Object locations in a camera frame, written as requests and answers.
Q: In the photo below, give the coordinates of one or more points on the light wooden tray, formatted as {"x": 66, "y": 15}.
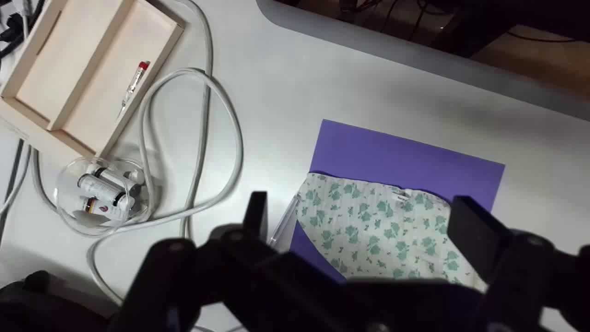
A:
{"x": 93, "y": 66}

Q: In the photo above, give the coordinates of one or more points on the round transparent dish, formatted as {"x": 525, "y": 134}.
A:
{"x": 71, "y": 195}

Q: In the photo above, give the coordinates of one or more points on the red capped pen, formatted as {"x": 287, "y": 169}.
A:
{"x": 138, "y": 77}

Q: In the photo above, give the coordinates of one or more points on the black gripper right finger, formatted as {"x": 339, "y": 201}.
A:
{"x": 477, "y": 230}

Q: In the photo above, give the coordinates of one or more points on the white plug adapter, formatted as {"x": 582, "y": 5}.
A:
{"x": 117, "y": 175}
{"x": 99, "y": 193}

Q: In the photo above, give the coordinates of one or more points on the purple paper sheet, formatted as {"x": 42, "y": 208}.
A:
{"x": 407, "y": 153}

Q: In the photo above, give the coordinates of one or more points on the green floral white cloth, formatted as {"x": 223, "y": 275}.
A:
{"x": 376, "y": 227}

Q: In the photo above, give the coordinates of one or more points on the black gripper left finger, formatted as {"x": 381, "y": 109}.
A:
{"x": 258, "y": 214}

